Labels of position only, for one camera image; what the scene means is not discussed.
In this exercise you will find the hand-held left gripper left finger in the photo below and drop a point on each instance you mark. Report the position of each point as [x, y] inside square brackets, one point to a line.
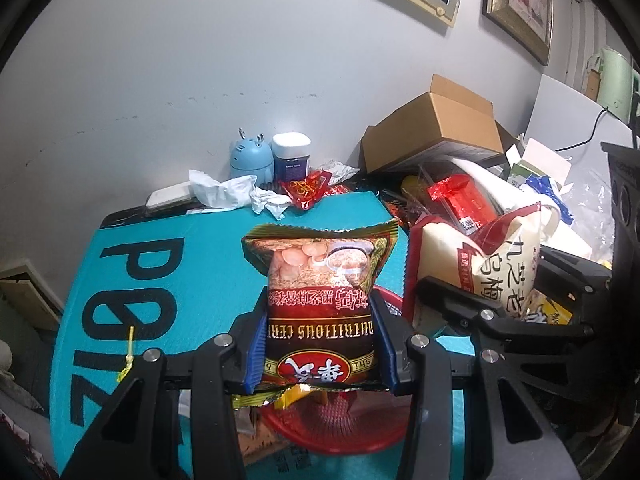
[254, 355]

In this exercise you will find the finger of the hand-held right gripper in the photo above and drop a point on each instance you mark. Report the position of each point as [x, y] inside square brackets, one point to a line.
[575, 267]
[450, 300]

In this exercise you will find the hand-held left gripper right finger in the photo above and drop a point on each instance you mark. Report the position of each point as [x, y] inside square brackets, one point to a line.
[387, 360]

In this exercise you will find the yellow candy packet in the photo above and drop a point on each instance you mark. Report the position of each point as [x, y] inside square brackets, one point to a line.
[255, 400]

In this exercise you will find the white red-trimmed snack packet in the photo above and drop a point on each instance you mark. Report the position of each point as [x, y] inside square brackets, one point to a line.
[445, 250]

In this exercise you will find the clear plastic snack packet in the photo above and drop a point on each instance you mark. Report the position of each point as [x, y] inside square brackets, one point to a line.
[246, 422]

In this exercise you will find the red plastic mesh basket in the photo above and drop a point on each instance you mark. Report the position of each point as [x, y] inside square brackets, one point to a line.
[340, 430]

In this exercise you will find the brown cereal packet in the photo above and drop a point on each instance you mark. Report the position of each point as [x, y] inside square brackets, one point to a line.
[320, 280]

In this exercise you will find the clear plastic bag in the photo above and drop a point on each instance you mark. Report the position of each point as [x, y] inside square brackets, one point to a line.
[590, 210]

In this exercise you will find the blue and white bag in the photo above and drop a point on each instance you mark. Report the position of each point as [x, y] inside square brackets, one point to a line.
[547, 187]

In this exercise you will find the teal bubble mailer mat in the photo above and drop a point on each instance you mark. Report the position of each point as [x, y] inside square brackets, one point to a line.
[200, 270]

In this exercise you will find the red shiny box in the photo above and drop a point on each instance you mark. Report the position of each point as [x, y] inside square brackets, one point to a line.
[462, 200]

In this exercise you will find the small white carton box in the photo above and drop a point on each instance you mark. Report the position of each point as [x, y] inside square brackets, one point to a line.
[542, 157]

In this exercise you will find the yellow plastic stick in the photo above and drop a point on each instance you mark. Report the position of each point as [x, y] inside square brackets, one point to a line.
[129, 355]

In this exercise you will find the crumpled white tissue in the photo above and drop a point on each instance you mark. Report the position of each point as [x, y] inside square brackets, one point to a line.
[267, 202]

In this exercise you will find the white fridge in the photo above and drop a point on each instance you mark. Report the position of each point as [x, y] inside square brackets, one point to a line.
[565, 110]

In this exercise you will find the crumpled clear plastic wrapper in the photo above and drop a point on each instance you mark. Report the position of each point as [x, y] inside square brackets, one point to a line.
[342, 170]

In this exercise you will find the red candy wrapper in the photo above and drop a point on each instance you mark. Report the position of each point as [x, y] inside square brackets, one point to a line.
[305, 189]

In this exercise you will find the open cardboard box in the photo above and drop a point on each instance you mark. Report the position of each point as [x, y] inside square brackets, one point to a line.
[435, 125]

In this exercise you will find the white flat device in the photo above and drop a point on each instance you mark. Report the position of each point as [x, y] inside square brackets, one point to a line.
[167, 197]

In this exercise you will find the green electric kettle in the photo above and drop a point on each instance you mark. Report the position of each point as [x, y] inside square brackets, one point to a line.
[615, 80]

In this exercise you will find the blue cartoon humidifier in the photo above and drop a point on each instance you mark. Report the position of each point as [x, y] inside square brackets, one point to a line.
[250, 157]

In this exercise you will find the white dark-blue jar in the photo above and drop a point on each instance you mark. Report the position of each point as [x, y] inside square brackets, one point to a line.
[291, 160]

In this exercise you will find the tan cardboard board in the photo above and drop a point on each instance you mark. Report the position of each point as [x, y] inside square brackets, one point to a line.
[27, 295]

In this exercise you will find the white quilted jacket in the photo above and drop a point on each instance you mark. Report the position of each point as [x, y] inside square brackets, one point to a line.
[5, 360]

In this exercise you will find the gold framed picture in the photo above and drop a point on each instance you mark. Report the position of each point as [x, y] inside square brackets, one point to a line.
[520, 0]

